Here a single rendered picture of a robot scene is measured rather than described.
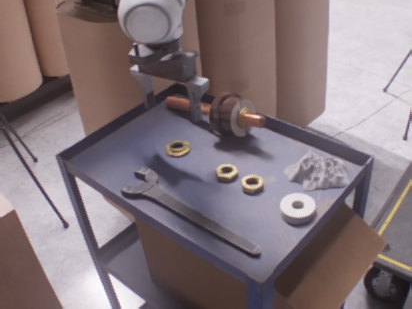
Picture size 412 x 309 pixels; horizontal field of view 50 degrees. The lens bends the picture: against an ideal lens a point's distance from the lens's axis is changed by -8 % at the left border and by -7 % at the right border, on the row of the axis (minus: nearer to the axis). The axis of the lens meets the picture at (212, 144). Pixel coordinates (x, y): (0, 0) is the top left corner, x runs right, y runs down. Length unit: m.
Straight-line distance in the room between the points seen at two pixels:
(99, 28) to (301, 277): 0.96
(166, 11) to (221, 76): 1.13
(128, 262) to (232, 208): 0.51
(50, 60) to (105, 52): 1.80
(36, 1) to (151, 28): 2.44
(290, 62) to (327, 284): 1.42
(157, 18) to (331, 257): 0.59
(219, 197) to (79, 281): 1.19
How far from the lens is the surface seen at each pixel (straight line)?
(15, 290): 1.18
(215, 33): 1.78
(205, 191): 1.03
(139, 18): 0.75
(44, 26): 3.20
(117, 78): 1.54
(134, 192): 1.03
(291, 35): 2.15
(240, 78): 1.88
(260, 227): 0.94
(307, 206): 0.96
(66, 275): 2.13
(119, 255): 1.43
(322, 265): 0.98
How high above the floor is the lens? 1.55
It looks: 35 degrees down
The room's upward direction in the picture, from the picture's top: 5 degrees counter-clockwise
